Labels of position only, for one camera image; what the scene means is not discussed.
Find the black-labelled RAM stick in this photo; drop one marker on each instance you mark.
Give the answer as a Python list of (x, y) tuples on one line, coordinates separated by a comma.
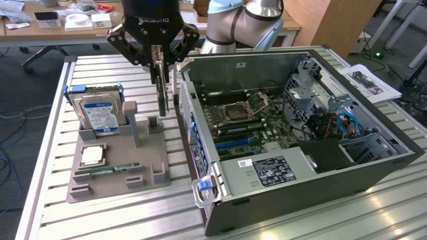
[(240, 128)]

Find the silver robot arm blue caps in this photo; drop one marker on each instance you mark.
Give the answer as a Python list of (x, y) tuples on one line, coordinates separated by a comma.
[(230, 25)]

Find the CPU socket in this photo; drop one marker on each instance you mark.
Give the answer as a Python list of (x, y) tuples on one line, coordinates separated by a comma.
[(235, 111)]

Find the white wall box red button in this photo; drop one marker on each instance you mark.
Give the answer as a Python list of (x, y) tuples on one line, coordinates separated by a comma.
[(362, 43)]

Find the hard disk in blue caddy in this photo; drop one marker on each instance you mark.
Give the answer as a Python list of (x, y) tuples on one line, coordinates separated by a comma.
[(100, 117)]

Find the red small item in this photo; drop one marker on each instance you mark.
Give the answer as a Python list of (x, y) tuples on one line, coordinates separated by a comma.
[(106, 8)]

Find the grey power supply unit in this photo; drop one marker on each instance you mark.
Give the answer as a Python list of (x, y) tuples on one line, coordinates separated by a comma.
[(240, 175)]

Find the white cube box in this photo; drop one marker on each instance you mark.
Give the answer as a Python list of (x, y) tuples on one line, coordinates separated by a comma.
[(102, 20)]

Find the wooden desk white frame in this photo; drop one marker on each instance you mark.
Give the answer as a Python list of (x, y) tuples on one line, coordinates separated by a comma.
[(33, 33)]

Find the green RAM stick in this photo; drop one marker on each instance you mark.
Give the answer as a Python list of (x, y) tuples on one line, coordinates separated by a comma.
[(100, 170)]

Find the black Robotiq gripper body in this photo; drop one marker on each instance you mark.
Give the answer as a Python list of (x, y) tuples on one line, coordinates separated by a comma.
[(154, 22)]

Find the white table frame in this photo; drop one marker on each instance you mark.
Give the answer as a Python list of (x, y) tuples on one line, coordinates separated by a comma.
[(419, 56)]

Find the device with green light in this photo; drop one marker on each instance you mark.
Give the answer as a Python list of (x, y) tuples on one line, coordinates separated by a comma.
[(378, 54)]

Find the black low-profile graphics card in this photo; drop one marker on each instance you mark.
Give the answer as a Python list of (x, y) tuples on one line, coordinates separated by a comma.
[(162, 100)]

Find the long blue expansion slot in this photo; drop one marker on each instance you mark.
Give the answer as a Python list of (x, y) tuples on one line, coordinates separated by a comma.
[(234, 145)]

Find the white bowl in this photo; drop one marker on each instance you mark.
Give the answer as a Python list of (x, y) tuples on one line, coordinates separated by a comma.
[(64, 2)]

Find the white box black top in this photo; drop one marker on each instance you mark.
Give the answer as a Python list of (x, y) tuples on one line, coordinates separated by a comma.
[(48, 23)]

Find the grey plastic parts rack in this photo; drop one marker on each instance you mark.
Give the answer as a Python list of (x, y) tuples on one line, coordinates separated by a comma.
[(123, 155)]

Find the dark plastic bag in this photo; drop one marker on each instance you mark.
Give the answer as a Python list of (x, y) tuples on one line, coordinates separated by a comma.
[(85, 6)]

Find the black chair base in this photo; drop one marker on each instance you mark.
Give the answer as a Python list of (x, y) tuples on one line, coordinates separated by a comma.
[(37, 56)]

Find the white papers pile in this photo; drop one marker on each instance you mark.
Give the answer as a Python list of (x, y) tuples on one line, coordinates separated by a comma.
[(202, 25)]

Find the silver disk bay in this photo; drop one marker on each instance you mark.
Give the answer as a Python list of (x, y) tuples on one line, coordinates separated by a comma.
[(367, 150)]

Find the white printed card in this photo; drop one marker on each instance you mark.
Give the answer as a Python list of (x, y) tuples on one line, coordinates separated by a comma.
[(16, 25)]

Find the green motherboard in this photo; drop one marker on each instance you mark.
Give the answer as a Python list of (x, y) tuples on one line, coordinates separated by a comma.
[(278, 132)]

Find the silver chipset heatsink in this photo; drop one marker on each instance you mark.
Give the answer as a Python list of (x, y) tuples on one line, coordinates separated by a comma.
[(274, 147)]

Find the brown cardboard box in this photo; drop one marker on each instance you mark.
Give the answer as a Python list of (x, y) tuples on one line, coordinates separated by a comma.
[(200, 7)]

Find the metal socket cover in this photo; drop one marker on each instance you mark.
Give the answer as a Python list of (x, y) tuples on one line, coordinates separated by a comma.
[(258, 102)]

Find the silver CPU chip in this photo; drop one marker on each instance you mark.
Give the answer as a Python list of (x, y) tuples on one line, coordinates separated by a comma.
[(91, 156)]

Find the open grey PC case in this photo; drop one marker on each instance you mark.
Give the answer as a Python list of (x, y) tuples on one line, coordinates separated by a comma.
[(300, 200)]

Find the silver perforated drive cage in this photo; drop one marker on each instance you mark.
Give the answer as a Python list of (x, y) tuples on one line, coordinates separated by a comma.
[(300, 105)]

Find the clear plastic bag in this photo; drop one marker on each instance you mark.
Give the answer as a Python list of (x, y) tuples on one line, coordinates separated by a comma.
[(13, 11)]

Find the grey cup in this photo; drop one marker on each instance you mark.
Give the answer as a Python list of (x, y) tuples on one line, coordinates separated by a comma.
[(49, 3)]

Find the blue slot latch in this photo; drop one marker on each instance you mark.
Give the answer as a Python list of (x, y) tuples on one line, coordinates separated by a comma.
[(191, 122)]

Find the wooden cabinet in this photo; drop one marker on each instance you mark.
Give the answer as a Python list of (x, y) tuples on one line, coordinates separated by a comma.
[(354, 22)]

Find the flat white box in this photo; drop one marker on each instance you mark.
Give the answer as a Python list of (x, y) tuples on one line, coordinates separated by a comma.
[(77, 28)]

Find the white tape roll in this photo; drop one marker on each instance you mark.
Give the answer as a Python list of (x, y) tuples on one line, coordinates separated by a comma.
[(71, 18)]

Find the stack of printed papers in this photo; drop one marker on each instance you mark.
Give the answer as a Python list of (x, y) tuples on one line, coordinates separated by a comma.
[(367, 82)]

